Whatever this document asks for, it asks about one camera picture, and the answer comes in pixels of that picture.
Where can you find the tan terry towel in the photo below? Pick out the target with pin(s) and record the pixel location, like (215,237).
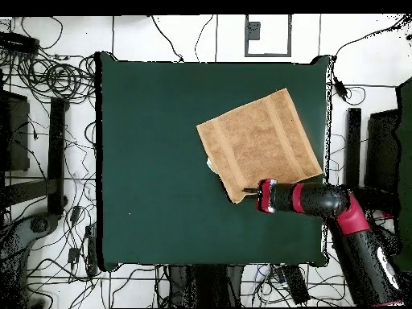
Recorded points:
(257,141)

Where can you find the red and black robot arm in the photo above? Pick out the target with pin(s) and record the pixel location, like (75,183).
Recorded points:
(338,209)

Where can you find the black flat device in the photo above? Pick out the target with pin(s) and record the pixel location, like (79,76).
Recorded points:
(19,43)

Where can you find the dark green table cloth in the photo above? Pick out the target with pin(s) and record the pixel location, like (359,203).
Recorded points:
(161,209)

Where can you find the black power strip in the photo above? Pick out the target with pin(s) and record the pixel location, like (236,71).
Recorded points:
(296,285)
(91,254)

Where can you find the black stand base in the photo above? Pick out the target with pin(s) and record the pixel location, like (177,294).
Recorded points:
(56,154)
(353,145)

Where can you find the black box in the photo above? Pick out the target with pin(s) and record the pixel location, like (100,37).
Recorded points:
(383,145)
(16,135)

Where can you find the black power adapter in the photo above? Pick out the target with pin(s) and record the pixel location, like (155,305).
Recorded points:
(338,88)
(75,214)
(73,255)

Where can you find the gray floor socket box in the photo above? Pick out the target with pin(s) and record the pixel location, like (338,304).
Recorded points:
(253,30)

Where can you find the gray chair base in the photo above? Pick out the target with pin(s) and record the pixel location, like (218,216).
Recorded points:
(19,235)

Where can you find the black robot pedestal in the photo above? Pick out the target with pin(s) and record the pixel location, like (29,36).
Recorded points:
(206,286)

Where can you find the gray floor hatch frame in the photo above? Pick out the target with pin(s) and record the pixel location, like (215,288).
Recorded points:
(267,55)

